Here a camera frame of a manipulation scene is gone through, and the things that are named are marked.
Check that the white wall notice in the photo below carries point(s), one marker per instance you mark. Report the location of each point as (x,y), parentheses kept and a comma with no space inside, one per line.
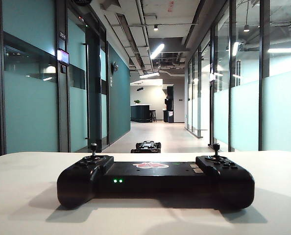
(111,81)

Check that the black ceiling track spotlights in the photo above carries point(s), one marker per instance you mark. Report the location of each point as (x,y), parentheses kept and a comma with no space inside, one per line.
(140,89)

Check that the green round sticker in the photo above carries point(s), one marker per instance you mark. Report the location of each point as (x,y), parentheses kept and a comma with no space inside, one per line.
(177,164)

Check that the room number plate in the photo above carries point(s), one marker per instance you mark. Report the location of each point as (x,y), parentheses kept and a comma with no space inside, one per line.
(62,35)

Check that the small ceiling spotlight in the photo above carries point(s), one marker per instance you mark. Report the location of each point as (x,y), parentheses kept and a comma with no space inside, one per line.
(155,28)

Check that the green potted plant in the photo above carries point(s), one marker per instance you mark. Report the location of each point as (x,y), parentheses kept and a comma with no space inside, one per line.
(137,101)

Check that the dark wooden bar stool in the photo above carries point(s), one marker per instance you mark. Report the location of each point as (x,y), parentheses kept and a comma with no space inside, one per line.
(153,113)

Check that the black door access reader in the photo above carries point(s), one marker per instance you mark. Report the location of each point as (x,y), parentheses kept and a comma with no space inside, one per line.
(63,69)

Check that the black pendant lamp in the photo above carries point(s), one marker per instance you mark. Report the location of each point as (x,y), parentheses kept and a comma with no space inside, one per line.
(246,28)

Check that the long white ceiling light strip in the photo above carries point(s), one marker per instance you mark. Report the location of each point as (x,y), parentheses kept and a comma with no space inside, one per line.
(149,75)
(157,51)

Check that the pale rectangular label sticker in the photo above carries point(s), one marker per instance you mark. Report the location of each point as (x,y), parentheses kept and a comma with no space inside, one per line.
(196,166)
(197,171)

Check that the tall black cabinet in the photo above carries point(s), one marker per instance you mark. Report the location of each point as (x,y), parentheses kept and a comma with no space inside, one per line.
(170,98)

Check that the black handheld remote control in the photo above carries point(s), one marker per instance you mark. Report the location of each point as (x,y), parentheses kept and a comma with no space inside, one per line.
(160,181)

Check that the dark counter with white top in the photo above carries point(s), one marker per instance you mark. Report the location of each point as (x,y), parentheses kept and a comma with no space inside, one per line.
(139,113)

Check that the round wall-mounted lamp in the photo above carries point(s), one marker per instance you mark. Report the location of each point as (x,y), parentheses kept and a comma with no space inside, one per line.
(115,68)

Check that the red cartoon sticker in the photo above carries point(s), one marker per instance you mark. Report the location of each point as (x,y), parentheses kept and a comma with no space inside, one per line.
(151,165)

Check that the black remote joystick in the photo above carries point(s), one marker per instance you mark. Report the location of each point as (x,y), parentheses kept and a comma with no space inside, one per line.
(93,147)
(216,147)

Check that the purple room display screen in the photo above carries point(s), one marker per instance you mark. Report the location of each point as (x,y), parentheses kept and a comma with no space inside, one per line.
(63,56)

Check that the black quadruped robot dog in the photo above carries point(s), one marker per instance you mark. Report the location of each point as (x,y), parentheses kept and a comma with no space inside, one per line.
(146,146)

